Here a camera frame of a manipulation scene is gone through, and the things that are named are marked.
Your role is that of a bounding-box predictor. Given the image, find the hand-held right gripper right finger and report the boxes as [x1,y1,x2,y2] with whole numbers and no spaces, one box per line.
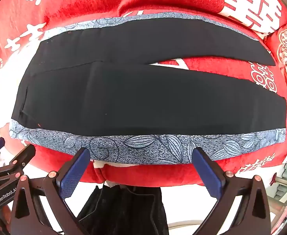
[192,148,272,235]

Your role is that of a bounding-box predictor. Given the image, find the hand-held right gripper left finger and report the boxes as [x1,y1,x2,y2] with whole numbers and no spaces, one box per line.
[10,147,91,235]

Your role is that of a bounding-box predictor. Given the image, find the blue floral cloth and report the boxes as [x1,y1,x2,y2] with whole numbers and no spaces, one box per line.
[9,12,286,165]

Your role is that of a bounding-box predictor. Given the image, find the black pants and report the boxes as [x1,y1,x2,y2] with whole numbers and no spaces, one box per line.
[11,17,287,136]

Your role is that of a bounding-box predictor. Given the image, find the dark cloth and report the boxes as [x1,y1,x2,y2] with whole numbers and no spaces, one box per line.
[77,185,169,235]

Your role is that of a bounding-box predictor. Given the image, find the red printed blanket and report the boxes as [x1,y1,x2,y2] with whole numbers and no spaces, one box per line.
[0,0,287,184]

